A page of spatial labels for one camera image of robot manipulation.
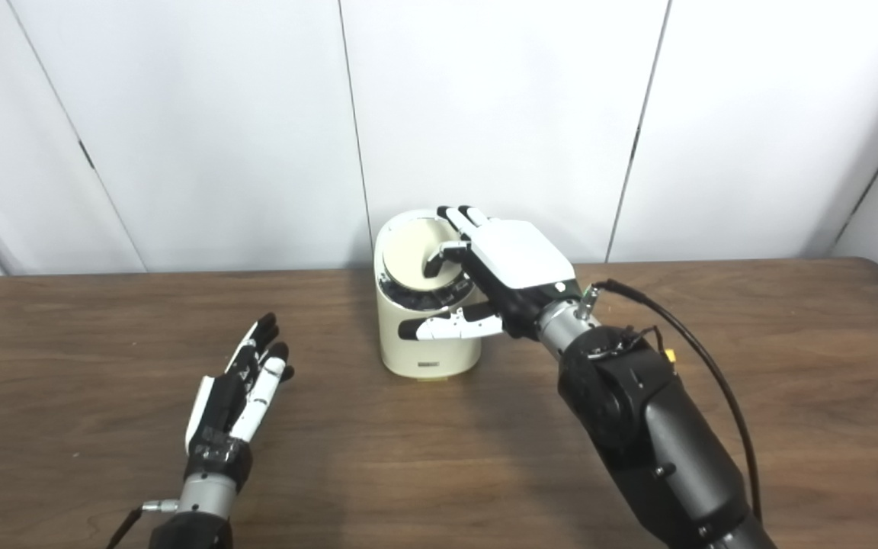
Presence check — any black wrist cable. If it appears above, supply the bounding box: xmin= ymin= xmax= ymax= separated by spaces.
xmin=580 ymin=279 xmax=762 ymax=524
xmin=106 ymin=499 xmax=181 ymax=549

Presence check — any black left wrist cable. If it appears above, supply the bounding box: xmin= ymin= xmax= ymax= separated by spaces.
xmin=106 ymin=499 xmax=181 ymax=549

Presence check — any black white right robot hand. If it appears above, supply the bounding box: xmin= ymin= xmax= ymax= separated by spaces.
xmin=398 ymin=204 xmax=585 ymax=342

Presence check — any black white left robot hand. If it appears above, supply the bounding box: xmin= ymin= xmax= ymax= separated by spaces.
xmin=184 ymin=313 xmax=295 ymax=490

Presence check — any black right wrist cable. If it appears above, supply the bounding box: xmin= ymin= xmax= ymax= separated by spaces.
xmin=580 ymin=279 xmax=762 ymax=524

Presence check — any black bin liner bag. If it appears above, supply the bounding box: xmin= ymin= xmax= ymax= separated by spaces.
xmin=379 ymin=273 xmax=479 ymax=313

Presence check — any cream round bin lid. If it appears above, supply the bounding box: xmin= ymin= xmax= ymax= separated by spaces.
xmin=382 ymin=219 xmax=470 ymax=291

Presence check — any cream-colored round bin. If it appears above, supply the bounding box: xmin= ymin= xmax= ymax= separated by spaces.
xmin=374 ymin=213 xmax=483 ymax=380

